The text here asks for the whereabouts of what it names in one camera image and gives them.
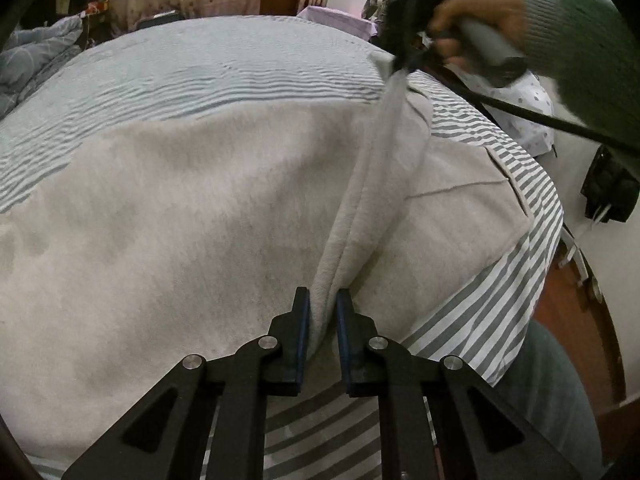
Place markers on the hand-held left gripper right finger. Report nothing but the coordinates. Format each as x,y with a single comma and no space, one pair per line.
344,340

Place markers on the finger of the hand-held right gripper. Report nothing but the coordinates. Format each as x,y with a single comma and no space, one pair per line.
407,59

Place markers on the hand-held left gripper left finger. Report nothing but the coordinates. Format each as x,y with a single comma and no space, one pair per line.
302,340

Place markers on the person's right forearm green sleeve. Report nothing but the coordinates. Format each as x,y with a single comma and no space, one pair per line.
585,60

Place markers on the person's right hand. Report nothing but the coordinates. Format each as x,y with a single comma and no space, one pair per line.
480,5

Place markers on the purple cloth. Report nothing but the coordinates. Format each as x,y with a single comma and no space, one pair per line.
335,19

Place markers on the white dotted bag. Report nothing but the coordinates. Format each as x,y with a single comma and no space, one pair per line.
530,110

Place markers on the grey white striped bed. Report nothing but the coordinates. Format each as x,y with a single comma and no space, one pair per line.
200,70

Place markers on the person's legs in grey trousers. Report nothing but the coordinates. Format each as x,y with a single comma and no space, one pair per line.
550,410

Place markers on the folded grey quilt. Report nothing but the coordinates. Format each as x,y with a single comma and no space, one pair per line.
30,55

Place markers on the black wall device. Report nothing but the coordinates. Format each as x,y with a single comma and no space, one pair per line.
607,185

